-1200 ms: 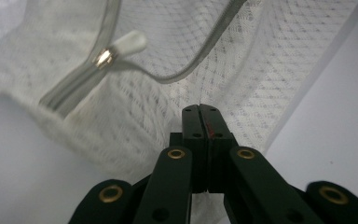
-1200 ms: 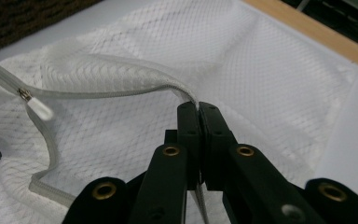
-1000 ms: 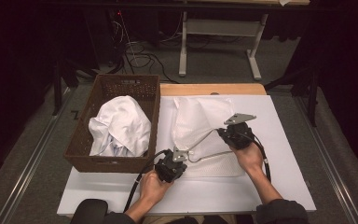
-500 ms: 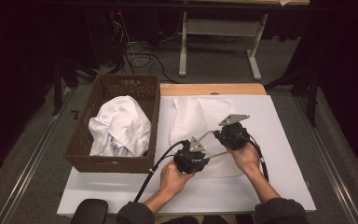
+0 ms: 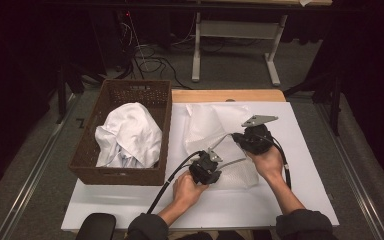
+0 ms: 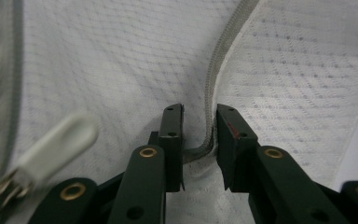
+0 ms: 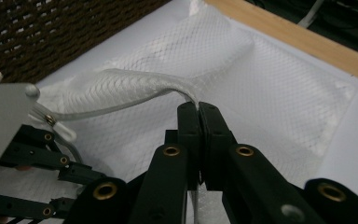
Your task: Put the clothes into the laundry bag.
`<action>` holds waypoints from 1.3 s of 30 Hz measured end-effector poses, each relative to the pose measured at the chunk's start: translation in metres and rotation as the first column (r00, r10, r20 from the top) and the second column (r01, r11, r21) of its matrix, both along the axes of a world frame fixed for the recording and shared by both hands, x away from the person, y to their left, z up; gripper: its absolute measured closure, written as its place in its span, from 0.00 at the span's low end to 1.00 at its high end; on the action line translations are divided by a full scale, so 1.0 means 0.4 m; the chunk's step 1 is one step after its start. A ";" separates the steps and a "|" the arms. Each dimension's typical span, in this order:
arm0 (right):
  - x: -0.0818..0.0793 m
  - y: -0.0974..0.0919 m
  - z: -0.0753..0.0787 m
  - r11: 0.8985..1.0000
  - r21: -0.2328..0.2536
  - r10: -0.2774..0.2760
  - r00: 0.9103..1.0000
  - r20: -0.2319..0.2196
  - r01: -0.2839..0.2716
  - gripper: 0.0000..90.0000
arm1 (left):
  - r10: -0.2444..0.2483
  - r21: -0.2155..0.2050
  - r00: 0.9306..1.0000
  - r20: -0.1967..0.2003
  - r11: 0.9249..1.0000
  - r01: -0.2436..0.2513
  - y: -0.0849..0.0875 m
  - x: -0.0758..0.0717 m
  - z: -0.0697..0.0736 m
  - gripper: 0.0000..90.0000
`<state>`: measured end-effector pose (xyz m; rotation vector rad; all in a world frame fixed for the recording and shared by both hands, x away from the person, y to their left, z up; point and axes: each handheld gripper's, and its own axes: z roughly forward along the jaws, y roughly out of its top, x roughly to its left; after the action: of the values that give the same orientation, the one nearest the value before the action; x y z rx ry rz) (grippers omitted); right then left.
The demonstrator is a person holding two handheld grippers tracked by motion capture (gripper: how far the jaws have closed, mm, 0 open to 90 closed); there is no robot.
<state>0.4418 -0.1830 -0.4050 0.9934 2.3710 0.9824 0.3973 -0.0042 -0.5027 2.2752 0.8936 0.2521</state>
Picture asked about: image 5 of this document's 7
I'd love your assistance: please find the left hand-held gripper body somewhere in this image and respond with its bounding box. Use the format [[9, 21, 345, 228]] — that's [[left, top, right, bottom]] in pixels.
[[188, 147, 224, 186]]

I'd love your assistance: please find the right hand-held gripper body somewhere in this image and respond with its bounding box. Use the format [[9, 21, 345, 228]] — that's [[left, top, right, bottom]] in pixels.
[[238, 114, 279, 156]]

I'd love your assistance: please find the white mesh laundry bag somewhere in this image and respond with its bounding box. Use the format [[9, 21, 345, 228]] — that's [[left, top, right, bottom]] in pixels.
[[183, 103, 261, 190]]

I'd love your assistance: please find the white shirt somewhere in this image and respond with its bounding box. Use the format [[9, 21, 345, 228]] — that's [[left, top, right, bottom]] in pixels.
[[94, 101, 164, 169]]

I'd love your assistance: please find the brown woven basket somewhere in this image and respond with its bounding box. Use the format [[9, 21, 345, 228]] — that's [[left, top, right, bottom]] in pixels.
[[68, 78, 173, 187]]

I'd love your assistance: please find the person's right hand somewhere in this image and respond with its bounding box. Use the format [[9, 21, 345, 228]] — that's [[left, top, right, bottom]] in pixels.
[[246, 145, 285, 184]]

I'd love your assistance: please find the person's left hand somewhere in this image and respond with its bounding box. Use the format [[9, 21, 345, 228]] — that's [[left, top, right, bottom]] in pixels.
[[172, 170, 211, 214]]

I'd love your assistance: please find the black metal stand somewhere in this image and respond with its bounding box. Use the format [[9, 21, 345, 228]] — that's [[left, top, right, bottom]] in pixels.
[[55, 61, 106, 125], [283, 71, 344, 137]]

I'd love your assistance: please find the right hand-held gripper black cable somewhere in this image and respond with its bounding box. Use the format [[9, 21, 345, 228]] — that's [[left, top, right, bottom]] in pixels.
[[259, 133, 293, 190]]

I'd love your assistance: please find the black floor cable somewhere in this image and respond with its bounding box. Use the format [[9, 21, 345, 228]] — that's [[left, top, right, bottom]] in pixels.
[[131, 46, 193, 91]]

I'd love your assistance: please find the white metal desk frame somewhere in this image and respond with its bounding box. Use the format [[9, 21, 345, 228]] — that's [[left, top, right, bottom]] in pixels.
[[191, 12, 288, 87]]

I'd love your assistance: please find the metal floor rail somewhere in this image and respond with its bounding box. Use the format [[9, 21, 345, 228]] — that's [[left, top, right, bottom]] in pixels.
[[314, 103, 384, 240], [0, 93, 81, 240]]

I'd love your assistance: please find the white hanging cable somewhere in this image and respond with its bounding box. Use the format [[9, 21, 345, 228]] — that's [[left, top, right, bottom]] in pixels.
[[171, 13, 198, 46]]

